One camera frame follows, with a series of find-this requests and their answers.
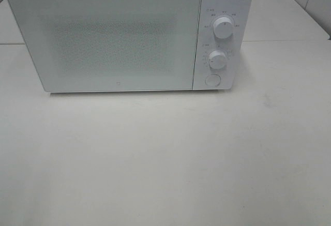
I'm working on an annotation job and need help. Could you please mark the white round door button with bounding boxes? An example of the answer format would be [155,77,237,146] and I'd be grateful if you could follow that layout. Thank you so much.
[205,74,221,87]

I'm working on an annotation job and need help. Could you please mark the white microwave knob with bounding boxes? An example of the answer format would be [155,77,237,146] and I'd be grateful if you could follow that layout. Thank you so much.
[212,15,234,39]
[208,51,228,69]

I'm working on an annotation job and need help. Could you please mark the white microwave door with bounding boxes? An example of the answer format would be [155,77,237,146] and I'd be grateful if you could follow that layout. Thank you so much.
[8,0,200,92]

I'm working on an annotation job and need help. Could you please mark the white microwave oven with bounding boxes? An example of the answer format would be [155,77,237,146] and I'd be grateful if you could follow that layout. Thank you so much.
[5,0,253,95]

